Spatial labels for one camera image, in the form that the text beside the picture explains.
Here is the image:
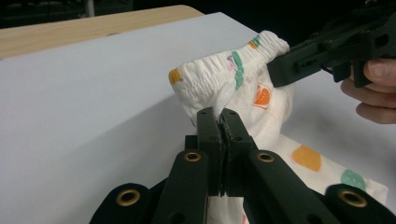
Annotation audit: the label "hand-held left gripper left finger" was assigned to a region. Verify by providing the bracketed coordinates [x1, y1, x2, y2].
[151, 106, 227, 224]

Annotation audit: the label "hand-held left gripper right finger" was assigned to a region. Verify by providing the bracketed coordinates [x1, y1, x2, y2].
[219, 107, 341, 224]

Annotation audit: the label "white fruit print pants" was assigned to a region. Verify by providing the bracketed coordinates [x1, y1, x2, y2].
[168, 30, 389, 224]

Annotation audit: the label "white metal desk frame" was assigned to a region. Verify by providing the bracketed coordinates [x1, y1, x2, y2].
[84, 0, 96, 19]

